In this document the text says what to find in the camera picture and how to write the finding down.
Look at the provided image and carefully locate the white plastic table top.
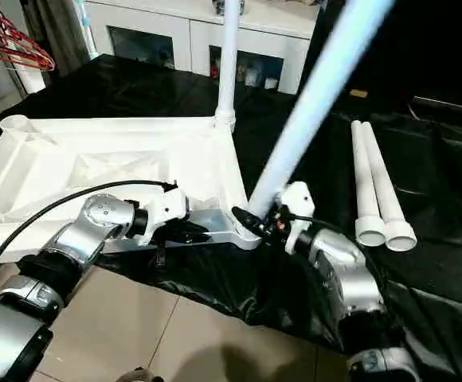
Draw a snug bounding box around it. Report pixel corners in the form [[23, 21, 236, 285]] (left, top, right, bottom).
[[0, 114, 264, 267]]

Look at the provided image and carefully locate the white plastic table leg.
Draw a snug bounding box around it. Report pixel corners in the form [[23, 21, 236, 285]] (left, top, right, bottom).
[[243, 0, 397, 233], [360, 121, 418, 253], [214, 0, 242, 134], [350, 119, 388, 248]]

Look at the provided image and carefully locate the black plastic mat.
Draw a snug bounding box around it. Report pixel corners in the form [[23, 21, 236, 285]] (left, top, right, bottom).
[[0, 54, 462, 382]]

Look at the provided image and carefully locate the white glass-door cabinet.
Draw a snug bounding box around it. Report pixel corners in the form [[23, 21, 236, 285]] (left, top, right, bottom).
[[84, 0, 321, 95]]

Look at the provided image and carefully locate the dark patterned jar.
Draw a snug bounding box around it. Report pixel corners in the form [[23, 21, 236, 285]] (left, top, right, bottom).
[[213, 0, 248, 18]]

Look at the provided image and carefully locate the grey curtain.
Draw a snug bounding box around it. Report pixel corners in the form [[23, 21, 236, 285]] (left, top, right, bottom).
[[22, 0, 95, 76]]

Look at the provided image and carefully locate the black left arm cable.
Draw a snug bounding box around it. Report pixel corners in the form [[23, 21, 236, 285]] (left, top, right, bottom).
[[0, 180, 178, 302]]

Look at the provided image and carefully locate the red wire clothes hanger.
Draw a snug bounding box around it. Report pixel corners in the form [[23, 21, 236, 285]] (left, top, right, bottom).
[[0, 2, 56, 73]]

